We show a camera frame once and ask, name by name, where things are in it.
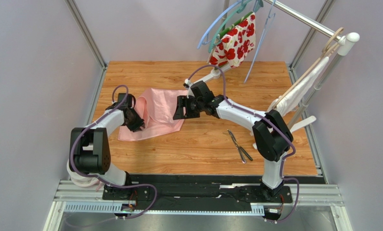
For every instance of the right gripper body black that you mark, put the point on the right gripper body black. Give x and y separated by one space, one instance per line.
183 107

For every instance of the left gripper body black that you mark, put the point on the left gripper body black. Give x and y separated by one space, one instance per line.
134 116

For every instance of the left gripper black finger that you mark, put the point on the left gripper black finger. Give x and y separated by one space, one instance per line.
140 124
132 126

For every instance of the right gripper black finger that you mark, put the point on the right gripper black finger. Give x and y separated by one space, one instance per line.
191 108
180 108

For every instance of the pink cloth napkin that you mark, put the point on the pink cloth napkin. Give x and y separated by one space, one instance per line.
156 107

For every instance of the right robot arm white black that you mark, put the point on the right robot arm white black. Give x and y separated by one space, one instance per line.
272 136

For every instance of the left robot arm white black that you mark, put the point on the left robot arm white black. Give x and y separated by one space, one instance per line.
90 157

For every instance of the teal green hanger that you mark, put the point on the teal green hanger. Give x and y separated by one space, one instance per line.
257 4

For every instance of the red floral cloth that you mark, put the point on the red floral cloth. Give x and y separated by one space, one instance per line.
233 44

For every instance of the white mesh basket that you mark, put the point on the white mesh basket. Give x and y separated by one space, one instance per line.
81 181

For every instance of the white hanging cloth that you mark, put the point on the white hanging cloth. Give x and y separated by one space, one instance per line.
290 99

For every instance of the light blue hanger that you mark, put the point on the light blue hanger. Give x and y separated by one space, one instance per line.
227 8

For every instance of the white clothes rack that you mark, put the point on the white clothes rack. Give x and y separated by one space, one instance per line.
346 43

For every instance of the black handled knife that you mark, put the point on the black handled knife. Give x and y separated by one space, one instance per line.
247 155

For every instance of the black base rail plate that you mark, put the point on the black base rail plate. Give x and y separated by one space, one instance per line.
201 193

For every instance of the thin blue wire hanger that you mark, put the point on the thin blue wire hanger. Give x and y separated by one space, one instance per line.
268 23

